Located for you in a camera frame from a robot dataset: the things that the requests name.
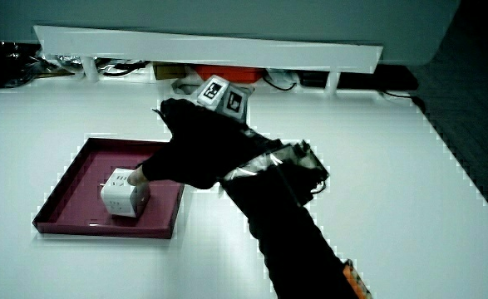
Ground person's right forearm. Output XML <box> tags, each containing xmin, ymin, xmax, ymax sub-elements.
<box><xmin>219</xmin><ymin>140</ymin><xmax>359</xmax><ymax>299</ymax></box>

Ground orange patterned cloth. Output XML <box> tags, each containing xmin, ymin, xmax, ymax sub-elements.
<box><xmin>342</xmin><ymin>259</ymin><xmax>373</xmax><ymax>299</ymax></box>

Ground person's right hand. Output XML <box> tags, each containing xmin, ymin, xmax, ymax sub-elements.
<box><xmin>126</xmin><ymin>74</ymin><xmax>284</xmax><ymax>190</ymax></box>

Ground black cable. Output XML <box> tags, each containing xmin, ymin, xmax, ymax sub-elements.
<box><xmin>262</xmin><ymin>76</ymin><xmax>298</xmax><ymax>92</ymax></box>
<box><xmin>101</xmin><ymin>61</ymin><xmax>150</xmax><ymax>78</ymax></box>
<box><xmin>379</xmin><ymin>89</ymin><xmax>426</xmax><ymax>114</ymax></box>

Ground white plastic bag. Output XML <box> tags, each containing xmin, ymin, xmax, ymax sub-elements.
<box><xmin>267</xmin><ymin>68</ymin><xmax>299</xmax><ymax>87</ymax></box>

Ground white cube socket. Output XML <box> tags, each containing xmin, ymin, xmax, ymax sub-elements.
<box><xmin>100</xmin><ymin>167</ymin><xmax>151</xmax><ymax>218</ymax></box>

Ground pile of black bags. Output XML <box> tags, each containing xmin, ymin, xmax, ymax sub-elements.
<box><xmin>0</xmin><ymin>35</ymin><xmax>76</xmax><ymax>91</ymax></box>

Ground brown cardboard box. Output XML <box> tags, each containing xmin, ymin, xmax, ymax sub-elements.
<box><xmin>151</xmin><ymin>61</ymin><xmax>187</xmax><ymax>81</ymax></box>

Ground black box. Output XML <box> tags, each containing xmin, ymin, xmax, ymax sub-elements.
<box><xmin>298</xmin><ymin>70</ymin><xmax>332</xmax><ymax>88</ymax></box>

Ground white raised shelf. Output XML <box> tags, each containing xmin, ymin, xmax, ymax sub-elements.
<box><xmin>33</xmin><ymin>25</ymin><xmax>384</xmax><ymax>95</ymax></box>

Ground maroon square tray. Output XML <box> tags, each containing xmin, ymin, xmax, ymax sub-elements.
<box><xmin>32</xmin><ymin>137</ymin><xmax>185</xmax><ymax>240</ymax></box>

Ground orange box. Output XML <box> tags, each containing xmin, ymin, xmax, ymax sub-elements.
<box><xmin>194</xmin><ymin>64</ymin><xmax>265</xmax><ymax>84</ymax></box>

